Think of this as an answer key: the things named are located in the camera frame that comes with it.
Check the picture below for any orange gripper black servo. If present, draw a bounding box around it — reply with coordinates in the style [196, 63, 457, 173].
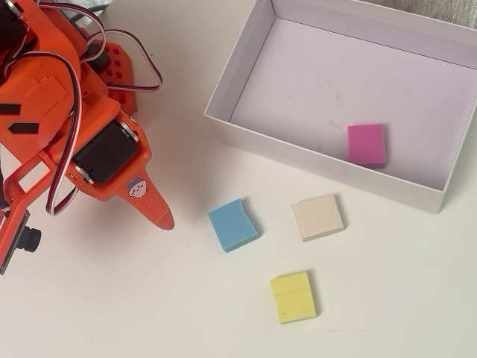
[69, 98, 175, 230]

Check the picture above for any pink foam cuboid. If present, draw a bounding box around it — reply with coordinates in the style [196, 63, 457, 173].
[347, 123, 387, 169]

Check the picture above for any blue foam cuboid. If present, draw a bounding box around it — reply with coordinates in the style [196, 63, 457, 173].
[207, 198, 261, 254]

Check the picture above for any cream foam cuboid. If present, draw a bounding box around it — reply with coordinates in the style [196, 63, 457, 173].
[291, 193, 344, 242]

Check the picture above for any yellow foam cuboid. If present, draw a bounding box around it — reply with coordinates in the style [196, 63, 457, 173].
[269, 271, 319, 324]

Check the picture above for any white cardboard box bin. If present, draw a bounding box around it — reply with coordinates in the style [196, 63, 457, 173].
[203, 0, 477, 214]

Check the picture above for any beige woven curtain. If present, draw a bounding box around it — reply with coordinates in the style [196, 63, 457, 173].
[400, 0, 477, 28]

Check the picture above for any white red black servo wire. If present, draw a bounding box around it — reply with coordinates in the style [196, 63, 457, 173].
[46, 51, 83, 216]
[104, 28, 164, 93]
[37, 1, 108, 65]

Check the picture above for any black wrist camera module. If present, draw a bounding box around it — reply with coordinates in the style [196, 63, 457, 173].
[0, 208, 42, 277]

